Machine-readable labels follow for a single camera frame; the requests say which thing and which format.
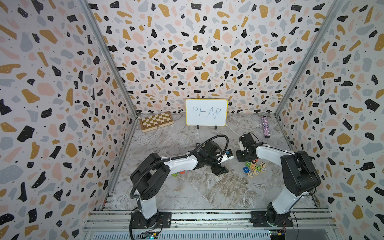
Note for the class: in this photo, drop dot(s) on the whiteboard with yellow frame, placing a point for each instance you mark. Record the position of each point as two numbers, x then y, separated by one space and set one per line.
206 112

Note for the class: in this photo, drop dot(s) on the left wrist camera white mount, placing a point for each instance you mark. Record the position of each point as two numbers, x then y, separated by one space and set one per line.
228 155

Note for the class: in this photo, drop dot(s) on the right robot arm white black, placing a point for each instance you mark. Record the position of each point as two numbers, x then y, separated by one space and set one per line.
299 175

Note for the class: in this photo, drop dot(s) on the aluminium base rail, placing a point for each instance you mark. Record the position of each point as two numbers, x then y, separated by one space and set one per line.
300 224

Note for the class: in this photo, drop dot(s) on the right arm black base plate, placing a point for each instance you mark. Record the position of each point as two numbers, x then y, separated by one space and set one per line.
268 218

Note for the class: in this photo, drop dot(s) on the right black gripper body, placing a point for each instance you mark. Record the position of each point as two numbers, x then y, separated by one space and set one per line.
242 156

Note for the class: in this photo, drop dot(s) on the glittery purple tube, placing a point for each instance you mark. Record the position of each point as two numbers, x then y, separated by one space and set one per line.
265 125

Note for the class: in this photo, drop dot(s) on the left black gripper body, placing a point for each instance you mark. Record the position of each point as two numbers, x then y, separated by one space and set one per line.
212 162

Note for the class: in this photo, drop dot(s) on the wooden chessboard box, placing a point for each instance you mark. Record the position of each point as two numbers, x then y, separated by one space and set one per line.
156 121

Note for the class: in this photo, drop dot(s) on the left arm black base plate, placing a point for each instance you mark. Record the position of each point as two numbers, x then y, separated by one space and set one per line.
161 220

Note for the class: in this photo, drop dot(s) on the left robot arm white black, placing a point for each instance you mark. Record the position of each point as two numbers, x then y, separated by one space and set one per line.
150 175

